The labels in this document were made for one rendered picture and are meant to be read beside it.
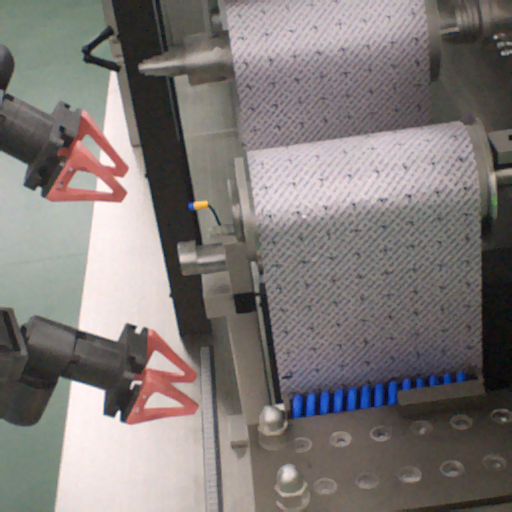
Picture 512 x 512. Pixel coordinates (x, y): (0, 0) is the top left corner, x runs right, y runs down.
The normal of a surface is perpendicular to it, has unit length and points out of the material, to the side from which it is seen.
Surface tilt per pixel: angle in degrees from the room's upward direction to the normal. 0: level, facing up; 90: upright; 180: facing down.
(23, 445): 0
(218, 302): 90
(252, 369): 90
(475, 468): 0
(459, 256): 90
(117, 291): 0
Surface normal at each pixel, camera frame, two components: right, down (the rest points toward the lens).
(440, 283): 0.07, 0.52
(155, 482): -0.12, -0.84
